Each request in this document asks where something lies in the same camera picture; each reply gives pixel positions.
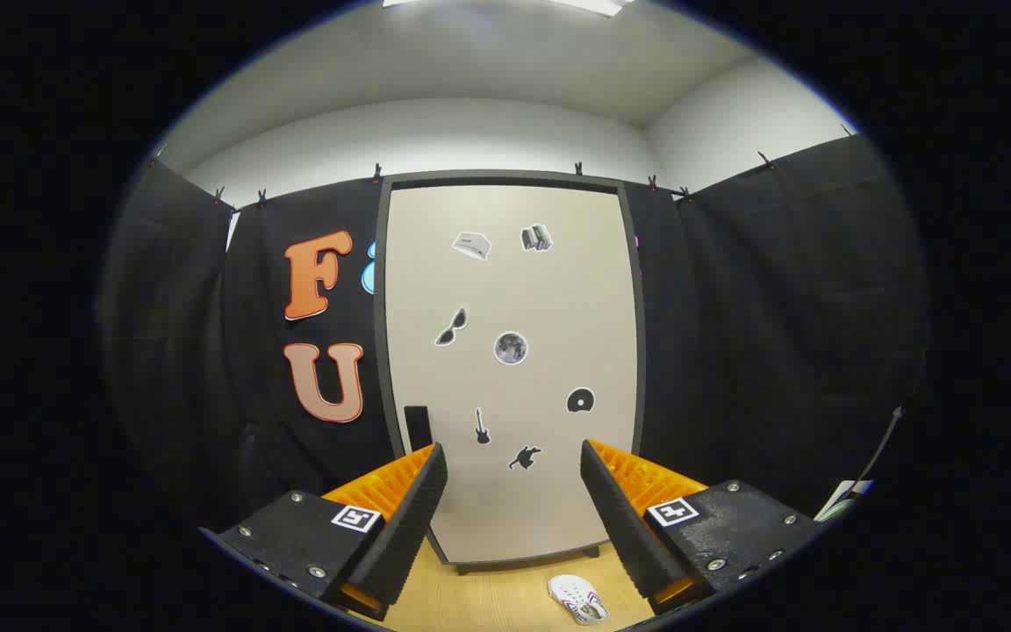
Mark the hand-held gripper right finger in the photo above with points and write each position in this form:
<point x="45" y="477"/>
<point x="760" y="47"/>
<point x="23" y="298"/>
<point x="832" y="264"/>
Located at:
<point x="624" y="527"/>

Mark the ceiling light panel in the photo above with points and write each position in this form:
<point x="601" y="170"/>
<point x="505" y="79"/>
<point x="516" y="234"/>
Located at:
<point x="593" y="4"/>

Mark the black backdrop cloth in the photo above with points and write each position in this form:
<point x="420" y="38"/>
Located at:
<point x="734" y="351"/>

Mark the dark grey shoe cabinet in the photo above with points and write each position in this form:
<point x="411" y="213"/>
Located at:
<point x="505" y="176"/>

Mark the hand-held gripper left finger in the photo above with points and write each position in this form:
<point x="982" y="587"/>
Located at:
<point x="409" y="527"/>

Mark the white striped shoe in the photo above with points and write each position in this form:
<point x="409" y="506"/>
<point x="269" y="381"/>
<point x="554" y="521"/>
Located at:
<point x="576" y="599"/>

